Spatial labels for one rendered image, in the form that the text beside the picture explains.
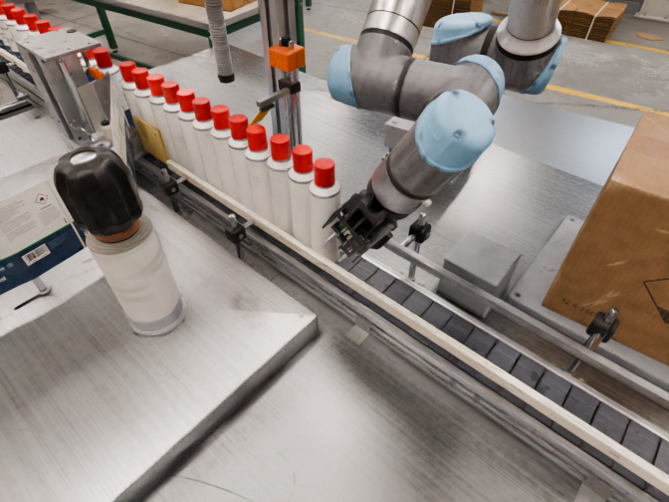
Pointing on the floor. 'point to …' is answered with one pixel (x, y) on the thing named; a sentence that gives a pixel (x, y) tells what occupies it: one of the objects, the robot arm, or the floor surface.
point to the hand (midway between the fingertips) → (344, 243)
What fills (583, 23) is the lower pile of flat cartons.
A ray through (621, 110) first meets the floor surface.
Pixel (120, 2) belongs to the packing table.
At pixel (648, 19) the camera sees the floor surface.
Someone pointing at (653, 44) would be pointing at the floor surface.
